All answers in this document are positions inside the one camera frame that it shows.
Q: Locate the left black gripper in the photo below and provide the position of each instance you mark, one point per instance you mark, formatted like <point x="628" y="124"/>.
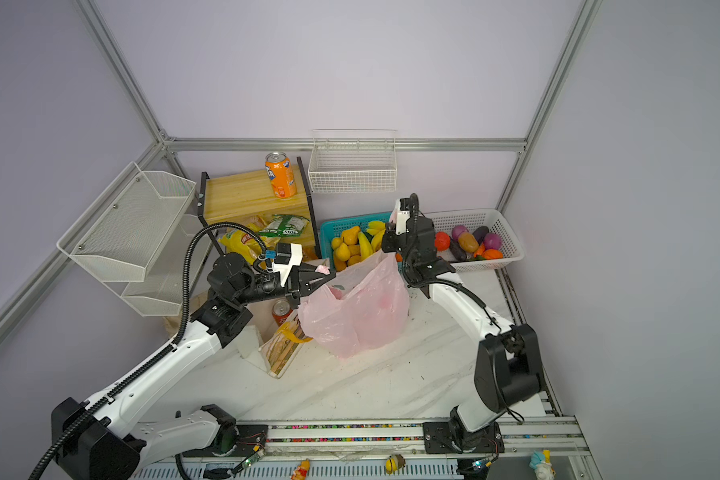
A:
<point x="299" y="285"/>

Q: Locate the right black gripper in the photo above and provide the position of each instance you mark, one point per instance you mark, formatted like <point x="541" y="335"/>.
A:
<point x="388" y="236"/>

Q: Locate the red cola can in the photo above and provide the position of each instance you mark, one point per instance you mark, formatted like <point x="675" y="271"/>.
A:
<point x="280" y="311"/>

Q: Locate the white canvas tote bag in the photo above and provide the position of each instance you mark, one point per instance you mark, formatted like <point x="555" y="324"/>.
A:
<point x="267" y="346"/>

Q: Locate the pink plastic grocery bag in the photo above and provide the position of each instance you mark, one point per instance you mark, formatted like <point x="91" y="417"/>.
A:
<point x="364" y="307"/>

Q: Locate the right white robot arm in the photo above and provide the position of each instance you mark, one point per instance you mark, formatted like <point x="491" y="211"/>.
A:
<point x="508" y="364"/>

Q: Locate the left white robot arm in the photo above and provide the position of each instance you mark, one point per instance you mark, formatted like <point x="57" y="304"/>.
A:
<point x="95" y="439"/>

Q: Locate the red tomato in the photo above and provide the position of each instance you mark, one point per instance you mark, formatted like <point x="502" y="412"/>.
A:
<point x="442" y="241"/>

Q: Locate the white plastic vegetable basket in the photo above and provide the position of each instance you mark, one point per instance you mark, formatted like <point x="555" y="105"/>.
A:
<point x="511" y="247"/>

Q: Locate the yellow chips bag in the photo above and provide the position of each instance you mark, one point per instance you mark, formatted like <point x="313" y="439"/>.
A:
<point x="244" y="244"/>

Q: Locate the yellow banana bunch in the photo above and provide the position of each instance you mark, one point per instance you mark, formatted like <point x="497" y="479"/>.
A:
<point x="371" y="238"/>

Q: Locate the brown potato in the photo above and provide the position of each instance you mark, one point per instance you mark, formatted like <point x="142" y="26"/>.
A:
<point x="468" y="242"/>

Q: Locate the yellow pear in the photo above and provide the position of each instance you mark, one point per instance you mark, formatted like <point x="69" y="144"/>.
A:
<point x="342" y="253"/>

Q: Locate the green snack bag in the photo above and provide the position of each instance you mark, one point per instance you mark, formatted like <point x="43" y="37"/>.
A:
<point x="284" y="225"/>

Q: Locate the wooden three-tier shelf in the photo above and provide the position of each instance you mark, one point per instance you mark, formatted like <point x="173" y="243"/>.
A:
<point x="237" y="197"/>

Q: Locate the purple round vegetable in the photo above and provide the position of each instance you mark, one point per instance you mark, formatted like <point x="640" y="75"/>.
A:
<point x="492" y="241"/>

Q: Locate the teal plastic fruit basket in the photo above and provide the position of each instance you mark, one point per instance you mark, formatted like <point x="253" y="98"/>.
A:
<point x="331" y="229"/>

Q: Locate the white mesh two-tier rack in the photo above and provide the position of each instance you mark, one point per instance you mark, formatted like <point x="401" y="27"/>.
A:
<point x="133" y="239"/>

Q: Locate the orange soda can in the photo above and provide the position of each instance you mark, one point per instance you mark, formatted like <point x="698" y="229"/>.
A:
<point x="280" y="173"/>

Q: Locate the white wire wall basket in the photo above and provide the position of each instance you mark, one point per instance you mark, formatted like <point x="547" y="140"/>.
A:
<point x="350" y="161"/>

